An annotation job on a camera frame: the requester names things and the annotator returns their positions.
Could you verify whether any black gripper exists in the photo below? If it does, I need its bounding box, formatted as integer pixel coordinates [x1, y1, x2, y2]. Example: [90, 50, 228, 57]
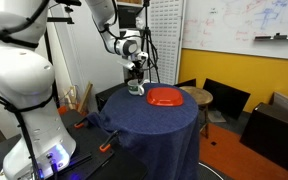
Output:
[131, 59, 147, 84]

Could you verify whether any whiteboard eraser tray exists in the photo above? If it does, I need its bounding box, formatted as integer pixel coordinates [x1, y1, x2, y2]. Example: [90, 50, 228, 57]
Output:
[253, 32, 288, 42]

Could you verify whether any black computer tower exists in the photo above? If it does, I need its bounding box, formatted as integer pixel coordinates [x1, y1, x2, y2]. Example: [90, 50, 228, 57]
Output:
[239, 102, 288, 176]
[94, 82, 130, 113]

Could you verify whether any white cup with green print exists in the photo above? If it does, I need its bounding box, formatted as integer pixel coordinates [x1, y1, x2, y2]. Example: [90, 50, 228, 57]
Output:
[127, 78, 146, 97]

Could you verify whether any orange handled clamp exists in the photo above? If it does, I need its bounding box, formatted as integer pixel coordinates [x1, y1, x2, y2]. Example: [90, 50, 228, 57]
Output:
[73, 116, 89, 130]
[98, 129, 120, 154]

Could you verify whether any blue tablecloth round table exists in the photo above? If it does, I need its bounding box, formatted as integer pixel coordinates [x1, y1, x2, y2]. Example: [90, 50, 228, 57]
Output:
[86, 82, 201, 180]

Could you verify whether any round wooden stool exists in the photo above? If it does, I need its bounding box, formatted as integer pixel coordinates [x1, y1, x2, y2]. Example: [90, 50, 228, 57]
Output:
[179, 85, 214, 140]

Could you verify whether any large black flat monitor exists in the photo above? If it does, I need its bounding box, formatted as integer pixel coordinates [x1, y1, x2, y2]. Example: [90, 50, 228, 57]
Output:
[202, 78, 252, 121]

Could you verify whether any wooden sticks bundle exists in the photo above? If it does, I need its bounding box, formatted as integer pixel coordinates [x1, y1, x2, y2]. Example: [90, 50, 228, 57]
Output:
[59, 81, 94, 115]

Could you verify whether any black perforated base board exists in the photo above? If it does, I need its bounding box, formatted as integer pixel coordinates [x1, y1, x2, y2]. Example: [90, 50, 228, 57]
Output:
[0, 109, 149, 180]

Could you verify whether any white pegboard panel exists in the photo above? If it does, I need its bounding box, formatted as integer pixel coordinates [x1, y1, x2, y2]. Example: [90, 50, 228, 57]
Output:
[148, 0, 186, 86]

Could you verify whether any red square plate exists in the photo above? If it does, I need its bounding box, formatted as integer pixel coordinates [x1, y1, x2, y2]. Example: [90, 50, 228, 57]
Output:
[146, 87, 185, 108]

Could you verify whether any black camera tripod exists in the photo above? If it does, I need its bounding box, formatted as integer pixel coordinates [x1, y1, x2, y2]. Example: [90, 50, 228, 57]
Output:
[139, 0, 162, 84]

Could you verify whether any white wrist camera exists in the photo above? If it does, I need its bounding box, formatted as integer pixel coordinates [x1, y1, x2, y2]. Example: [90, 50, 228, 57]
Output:
[118, 59, 136, 72]

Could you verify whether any wall whiteboard with writing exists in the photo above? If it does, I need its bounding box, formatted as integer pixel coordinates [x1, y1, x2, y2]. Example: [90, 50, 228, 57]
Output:
[181, 0, 288, 62]

